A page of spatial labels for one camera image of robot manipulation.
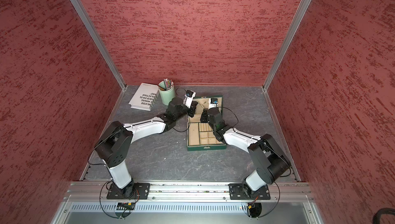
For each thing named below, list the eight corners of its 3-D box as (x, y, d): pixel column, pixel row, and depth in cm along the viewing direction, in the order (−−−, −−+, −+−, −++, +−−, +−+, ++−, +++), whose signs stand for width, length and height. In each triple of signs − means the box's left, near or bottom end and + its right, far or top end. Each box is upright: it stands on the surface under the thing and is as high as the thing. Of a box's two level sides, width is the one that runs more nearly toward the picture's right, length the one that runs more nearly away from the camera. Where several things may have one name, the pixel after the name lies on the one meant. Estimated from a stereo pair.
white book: (130, 107, 109) (128, 104, 106) (143, 85, 123) (142, 82, 120) (150, 110, 107) (149, 107, 104) (162, 88, 121) (161, 85, 118)
